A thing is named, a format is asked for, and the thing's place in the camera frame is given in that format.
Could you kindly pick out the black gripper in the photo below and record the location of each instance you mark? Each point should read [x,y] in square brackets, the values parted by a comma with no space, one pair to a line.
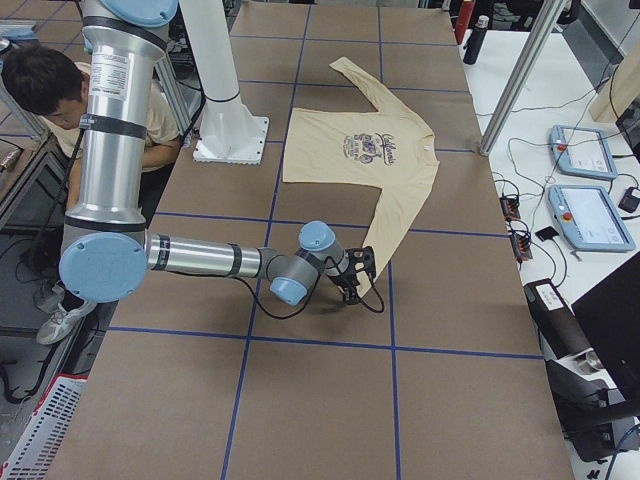
[341,280]

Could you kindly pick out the cream long-sleeve printed shirt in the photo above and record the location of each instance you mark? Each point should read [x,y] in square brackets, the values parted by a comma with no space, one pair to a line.
[391,148]

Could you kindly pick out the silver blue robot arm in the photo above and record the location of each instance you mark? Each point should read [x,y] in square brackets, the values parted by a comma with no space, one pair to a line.
[107,250]

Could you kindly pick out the orange terminal board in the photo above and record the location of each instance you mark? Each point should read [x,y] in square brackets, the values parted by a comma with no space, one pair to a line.
[510,208]

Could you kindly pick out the small black phone device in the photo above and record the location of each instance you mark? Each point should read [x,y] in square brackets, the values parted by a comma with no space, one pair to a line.
[547,234]

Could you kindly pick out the black box with label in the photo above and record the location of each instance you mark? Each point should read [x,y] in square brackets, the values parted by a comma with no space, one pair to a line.
[559,333]

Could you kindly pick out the near blue teach pendant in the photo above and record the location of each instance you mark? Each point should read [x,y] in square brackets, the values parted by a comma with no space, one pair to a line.
[588,219]

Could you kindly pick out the blue teach pendant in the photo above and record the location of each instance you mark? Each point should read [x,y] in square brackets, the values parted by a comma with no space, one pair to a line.
[582,152]
[588,219]

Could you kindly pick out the black monitor with stand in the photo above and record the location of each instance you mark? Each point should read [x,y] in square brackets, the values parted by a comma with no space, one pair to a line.
[593,417]

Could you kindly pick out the far blue teach pendant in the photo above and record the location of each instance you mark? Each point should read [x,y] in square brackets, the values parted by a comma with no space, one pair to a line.
[582,152]

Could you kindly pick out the black water bottle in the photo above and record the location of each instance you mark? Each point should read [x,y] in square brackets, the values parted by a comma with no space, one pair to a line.
[475,40]

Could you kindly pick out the black power adapter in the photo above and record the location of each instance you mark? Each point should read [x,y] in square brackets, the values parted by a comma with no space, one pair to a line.
[630,200]

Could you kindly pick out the red cylinder bottle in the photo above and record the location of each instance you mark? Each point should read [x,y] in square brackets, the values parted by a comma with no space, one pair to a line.
[463,19]

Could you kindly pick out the white perforated plastic basket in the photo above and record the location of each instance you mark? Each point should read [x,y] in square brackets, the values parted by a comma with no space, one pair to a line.
[44,433]

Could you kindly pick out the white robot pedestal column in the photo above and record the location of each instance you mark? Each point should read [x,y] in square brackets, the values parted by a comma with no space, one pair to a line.
[228,131]

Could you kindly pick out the aluminium frame post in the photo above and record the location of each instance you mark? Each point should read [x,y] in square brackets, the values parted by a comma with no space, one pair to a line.
[534,44]

